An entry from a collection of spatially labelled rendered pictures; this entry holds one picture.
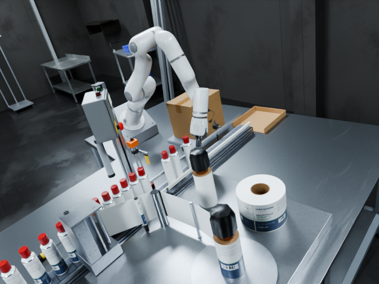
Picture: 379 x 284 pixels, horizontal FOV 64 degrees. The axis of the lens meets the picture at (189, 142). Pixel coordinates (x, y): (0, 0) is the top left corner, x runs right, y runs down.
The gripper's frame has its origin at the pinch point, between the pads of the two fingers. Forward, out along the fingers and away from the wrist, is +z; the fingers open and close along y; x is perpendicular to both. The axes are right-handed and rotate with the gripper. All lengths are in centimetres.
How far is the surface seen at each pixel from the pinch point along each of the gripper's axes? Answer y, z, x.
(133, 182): 1.1, 12.6, -46.1
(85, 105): -4, -25, -67
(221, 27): -177, -104, 237
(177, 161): 2.0, 6.9, -18.6
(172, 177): 2.0, 15.3, -21.9
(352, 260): 76, 63, 54
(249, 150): 14.0, 6.2, 31.9
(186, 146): 1.0, -0.1, -10.6
